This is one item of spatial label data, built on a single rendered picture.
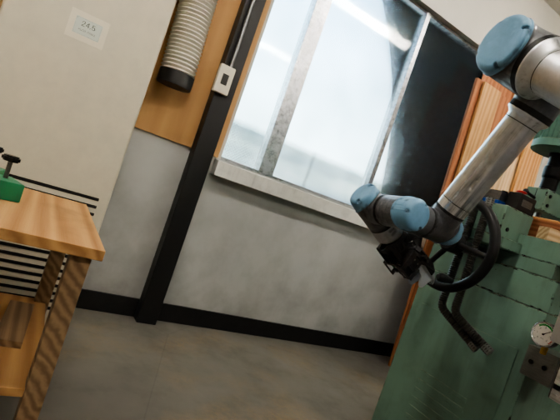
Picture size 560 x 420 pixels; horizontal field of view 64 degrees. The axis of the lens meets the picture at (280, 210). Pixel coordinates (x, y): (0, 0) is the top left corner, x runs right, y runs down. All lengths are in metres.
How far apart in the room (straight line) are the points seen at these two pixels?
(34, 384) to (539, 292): 1.28
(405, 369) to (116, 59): 1.51
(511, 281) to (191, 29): 1.53
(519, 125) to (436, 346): 0.79
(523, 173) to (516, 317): 2.28
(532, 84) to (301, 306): 2.04
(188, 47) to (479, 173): 1.35
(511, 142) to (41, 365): 1.14
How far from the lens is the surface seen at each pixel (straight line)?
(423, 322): 1.63
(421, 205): 1.04
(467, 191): 1.10
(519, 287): 1.46
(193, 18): 2.07
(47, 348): 1.16
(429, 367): 1.61
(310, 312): 2.77
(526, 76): 0.95
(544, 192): 1.64
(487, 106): 3.28
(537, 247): 1.46
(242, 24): 2.27
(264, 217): 2.43
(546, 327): 1.34
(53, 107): 1.83
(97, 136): 1.84
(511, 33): 0.98
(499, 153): 1.09
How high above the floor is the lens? 0.76
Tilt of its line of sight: 1 degrees down
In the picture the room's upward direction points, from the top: 19 degrees clockwise
